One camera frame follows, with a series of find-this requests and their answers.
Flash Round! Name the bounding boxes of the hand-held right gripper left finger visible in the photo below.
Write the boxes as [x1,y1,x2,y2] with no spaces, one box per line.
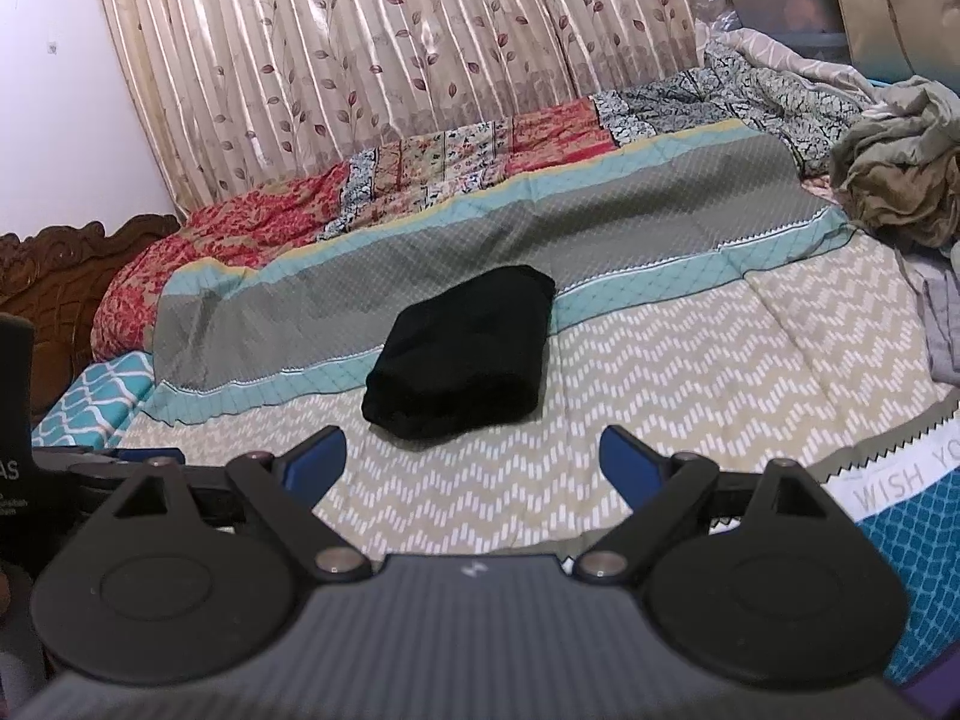
[86,426,370,583]

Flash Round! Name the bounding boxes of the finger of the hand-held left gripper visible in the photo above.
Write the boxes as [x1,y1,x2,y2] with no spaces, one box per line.
[31,446,187,494]

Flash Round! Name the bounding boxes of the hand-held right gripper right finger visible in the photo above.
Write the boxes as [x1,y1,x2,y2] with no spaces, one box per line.
[574,424,860,584]

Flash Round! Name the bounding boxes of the black pants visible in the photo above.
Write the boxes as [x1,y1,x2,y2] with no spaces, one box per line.
[362,265,557,442]

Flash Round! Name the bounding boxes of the teal lattice bed sheet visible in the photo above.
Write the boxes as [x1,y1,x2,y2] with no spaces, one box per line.
[30,351,155,452]

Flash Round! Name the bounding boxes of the chevron and teal striped bedspread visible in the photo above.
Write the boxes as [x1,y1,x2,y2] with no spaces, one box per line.
[120,120,960,691]

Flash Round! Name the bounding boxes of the carved wooden headboard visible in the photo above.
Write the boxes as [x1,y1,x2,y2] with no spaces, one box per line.
[0,214,182,430]

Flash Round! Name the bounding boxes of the red floral quilt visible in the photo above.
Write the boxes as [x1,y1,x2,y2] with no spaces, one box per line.
[90,96,625,362]

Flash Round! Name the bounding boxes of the grey crumpled cloth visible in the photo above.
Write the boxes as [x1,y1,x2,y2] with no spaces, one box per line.
[900,238,960,385]

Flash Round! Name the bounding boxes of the black and white patterned cloth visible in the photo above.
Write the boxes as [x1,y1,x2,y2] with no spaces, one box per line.
[592,41,880,175]

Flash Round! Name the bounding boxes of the purple cloth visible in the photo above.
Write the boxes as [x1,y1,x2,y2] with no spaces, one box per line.
[896,656,960,720]

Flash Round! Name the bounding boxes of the olive crumpled cloth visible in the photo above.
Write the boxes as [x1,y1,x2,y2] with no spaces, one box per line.
[829,75,960,253]

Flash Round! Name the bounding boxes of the beige leaf print curtain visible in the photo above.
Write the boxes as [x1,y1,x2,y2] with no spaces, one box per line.
[90,0,722,220]

